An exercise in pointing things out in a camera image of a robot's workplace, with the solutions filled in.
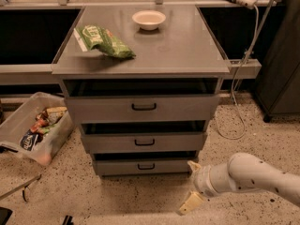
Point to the green snack bag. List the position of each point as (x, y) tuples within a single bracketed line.
[(93, 37)]

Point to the black object bottom left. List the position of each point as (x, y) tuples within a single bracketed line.
[(5, 214)]

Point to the grey drawer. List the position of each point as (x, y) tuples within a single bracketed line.
[(141, 100), (143, 136), (112, 164)]

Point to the grey top drawer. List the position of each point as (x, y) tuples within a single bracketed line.
[(141, 100)]

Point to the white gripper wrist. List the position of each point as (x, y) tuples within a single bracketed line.
[(202, 179)]

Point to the grey middle drawer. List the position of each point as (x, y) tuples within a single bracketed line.
[(143, 136)]

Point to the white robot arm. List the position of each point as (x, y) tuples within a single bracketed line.
[(242, 173)]

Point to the black clip bottom edge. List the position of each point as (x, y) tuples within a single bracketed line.
[(67, 220)]

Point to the grey metal rail frame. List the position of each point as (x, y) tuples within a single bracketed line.
[(28, 69)]

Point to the blue white snack packet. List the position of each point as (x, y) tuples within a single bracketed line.
[(28, 141)]

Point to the metal rod on floor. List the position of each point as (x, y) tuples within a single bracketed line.
[(25, 188)]

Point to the brown bread package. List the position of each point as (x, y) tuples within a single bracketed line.
[(54, 114)]

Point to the clear plastic bin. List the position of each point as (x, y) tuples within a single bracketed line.
[(18, 124)]

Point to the dark cabinet on right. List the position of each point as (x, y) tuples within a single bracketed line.
[(277, 87)]

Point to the white bowl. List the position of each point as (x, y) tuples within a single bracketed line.
[(149, 20)]

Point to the red orange snack packet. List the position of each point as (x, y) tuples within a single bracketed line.
[(41, 125)]

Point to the grey bottom drawer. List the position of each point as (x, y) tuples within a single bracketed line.
[(112, 164)]

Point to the grey drawer cabinet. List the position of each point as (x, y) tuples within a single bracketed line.
[(148, 114)]

